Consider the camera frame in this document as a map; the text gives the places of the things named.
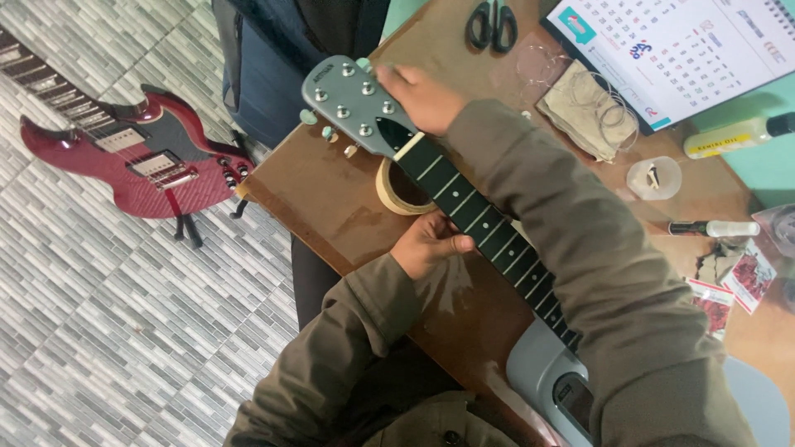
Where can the person's left hand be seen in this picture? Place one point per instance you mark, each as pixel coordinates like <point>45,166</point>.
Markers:
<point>425,245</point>

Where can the person's right hand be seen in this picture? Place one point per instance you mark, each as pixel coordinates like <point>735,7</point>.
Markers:
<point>425,99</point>

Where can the beige folded cloth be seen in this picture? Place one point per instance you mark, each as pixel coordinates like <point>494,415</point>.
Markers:
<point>581,112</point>

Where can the yellow oil bottle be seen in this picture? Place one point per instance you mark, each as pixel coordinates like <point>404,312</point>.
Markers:
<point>733,136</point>

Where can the small white spray bottle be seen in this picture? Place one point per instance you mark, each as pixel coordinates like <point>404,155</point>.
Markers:
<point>714,228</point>

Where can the white desk calendar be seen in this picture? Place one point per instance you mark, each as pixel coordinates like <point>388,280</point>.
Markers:
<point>674,53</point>

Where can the person's right fingers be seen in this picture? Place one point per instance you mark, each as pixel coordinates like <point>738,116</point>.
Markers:
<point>392,77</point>

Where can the clear plastic wrapper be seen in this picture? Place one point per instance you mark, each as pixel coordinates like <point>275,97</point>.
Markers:
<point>535,65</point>

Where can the grey electric guitar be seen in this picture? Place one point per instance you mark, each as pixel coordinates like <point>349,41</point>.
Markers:
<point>435,180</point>

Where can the masking tape roll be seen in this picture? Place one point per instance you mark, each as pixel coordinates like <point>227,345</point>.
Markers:
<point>397,189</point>

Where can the red electric guitar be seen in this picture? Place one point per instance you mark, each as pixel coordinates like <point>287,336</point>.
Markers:
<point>124,146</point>

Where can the black scissors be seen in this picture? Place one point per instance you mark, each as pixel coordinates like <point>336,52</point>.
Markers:
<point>492,23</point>

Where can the black guitar stand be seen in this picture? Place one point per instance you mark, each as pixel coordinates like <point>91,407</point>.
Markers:
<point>192,220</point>

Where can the dark blue bag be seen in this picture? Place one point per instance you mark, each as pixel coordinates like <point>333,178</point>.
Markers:
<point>273,62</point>

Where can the clear plastic cup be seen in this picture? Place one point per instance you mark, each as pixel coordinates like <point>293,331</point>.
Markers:
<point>653,179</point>

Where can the clear plastic bag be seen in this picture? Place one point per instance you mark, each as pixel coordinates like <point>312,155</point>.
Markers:
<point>779,226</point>

